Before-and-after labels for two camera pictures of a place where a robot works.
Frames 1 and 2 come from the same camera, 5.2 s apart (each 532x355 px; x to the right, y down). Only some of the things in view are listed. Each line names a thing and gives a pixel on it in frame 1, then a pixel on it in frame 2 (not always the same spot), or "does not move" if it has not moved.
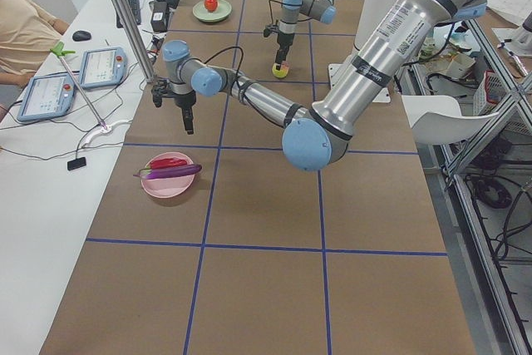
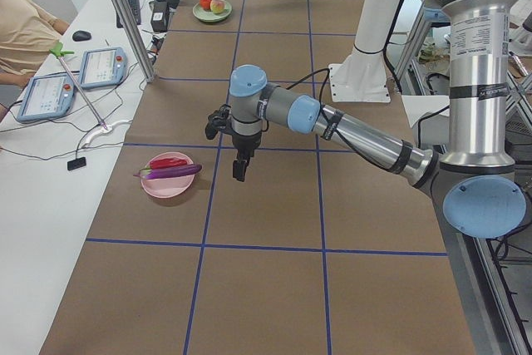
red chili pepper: [166, 162] does not move
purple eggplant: [155, 173] does not move
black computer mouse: [81, 36] does not move
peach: [283, 71] → [217, 6]
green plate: [222, 12] does not move
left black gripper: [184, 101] → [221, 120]
